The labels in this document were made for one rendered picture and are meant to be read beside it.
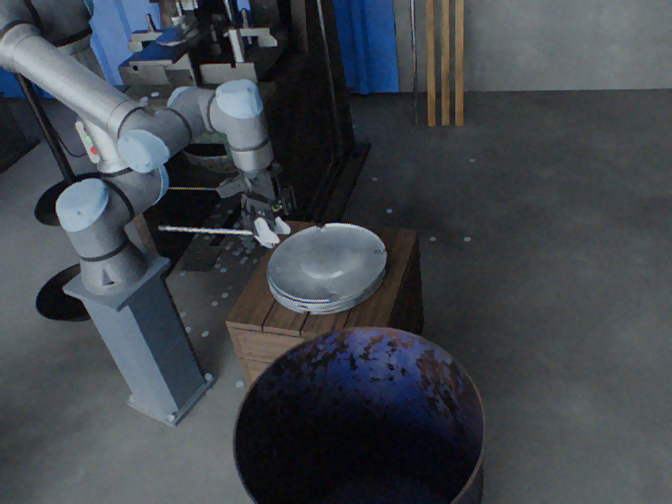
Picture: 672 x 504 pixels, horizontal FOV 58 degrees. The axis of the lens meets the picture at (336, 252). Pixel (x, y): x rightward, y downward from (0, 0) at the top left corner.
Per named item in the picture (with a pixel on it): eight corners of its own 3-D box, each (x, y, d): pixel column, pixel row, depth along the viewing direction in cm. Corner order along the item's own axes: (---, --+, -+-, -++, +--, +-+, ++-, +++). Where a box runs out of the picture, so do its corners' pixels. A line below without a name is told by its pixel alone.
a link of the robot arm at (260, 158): (221, 147, 114) (250, 128, 118) (227, 169, 116) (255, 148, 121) (251, 155, 110) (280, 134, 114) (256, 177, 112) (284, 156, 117)
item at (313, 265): (397, 289, 139) (397, 286, 138) (272, 313, 138) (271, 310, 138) (375, 217, 161) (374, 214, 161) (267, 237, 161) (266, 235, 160)
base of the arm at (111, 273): (115, 302, 138) (98, 269, 132) (71, 285, 145) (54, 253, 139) (160, 261, 148) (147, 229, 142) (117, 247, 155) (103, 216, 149)
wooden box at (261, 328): (394, 437, 153) (382, 342, 131) (256, 412, 165) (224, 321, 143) (424, 323, 182) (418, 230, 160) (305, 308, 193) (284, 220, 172)
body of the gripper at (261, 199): (274, 230, 119) (261, 177, 112) (242, 219, 124) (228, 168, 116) (298, 209, 124) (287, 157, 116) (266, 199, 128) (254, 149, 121)
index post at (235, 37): (243, 62, 173) (235, 28, 167) (234, 62, 173) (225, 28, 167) (247, 58, 175) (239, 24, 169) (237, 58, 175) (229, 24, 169)
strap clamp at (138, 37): (175, 50, 188) (164, 16, 182) (127, 51, 193) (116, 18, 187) (183, 42, 193) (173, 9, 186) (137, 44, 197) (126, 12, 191)
